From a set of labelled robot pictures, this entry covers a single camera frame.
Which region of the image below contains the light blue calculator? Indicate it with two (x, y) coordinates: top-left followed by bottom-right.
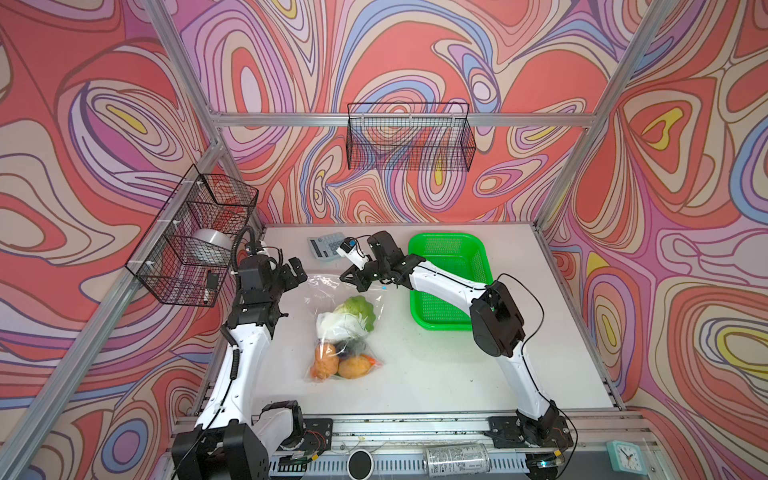
(308, 232), (346, 262)

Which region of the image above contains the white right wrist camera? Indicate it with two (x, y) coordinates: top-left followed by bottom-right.
(336, 237), (370, 270)

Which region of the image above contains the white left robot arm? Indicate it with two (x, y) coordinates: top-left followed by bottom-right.
(171, 251), (307, 479)

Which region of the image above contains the black round speaker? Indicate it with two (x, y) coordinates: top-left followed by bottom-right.
(346, 449), (374, 480)

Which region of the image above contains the green plastic basket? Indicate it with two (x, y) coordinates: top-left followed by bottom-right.
(408, 232), (493, 331)

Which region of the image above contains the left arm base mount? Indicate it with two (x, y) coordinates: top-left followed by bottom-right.
(275, 417), (334, 456)

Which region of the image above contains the toy potato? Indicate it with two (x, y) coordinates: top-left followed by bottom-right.
(337, 355), (377, 379)

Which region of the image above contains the teal small clock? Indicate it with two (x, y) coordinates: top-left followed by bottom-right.
(606, 440), (647, 475)

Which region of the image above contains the silver drink can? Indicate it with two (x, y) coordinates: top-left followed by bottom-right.
(424, 443), (491, 478)

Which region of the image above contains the black wire basket left wall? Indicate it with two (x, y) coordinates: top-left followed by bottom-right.
(125, 165), (258, 307)

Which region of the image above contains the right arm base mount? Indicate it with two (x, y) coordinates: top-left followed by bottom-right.
(483, 415), (574, 450)

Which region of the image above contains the white roll in basket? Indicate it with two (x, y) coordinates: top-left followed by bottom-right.
(189, 228), (233, 267)

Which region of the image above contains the clear zip top bag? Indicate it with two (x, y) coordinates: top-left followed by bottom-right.
(305, 273), (387, 383)

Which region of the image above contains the black wire basket wall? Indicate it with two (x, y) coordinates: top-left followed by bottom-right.
(125, 165), (258, 307)
(346, 100), (477, 172)

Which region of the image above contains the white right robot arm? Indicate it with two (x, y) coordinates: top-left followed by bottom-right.
(336, 231), (560, 436)

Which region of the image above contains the toy napa cabbage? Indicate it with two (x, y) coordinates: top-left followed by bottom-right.
(316, 296), (377, 343)

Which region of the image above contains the black wire basket back wall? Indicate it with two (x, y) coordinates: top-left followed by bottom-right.
(346, 100), (477, 172)

